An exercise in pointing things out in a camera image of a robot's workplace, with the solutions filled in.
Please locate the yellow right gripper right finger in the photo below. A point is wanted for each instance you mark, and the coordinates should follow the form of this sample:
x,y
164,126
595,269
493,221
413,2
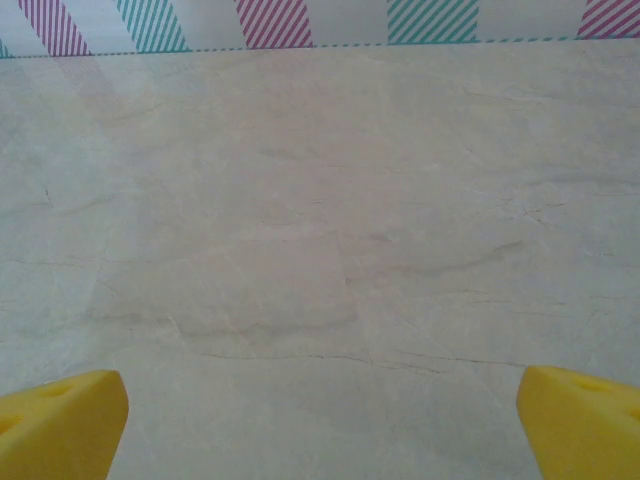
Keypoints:
x,y
585,430

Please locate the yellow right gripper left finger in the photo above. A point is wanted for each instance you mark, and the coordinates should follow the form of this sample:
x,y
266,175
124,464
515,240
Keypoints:
x,y
55,430

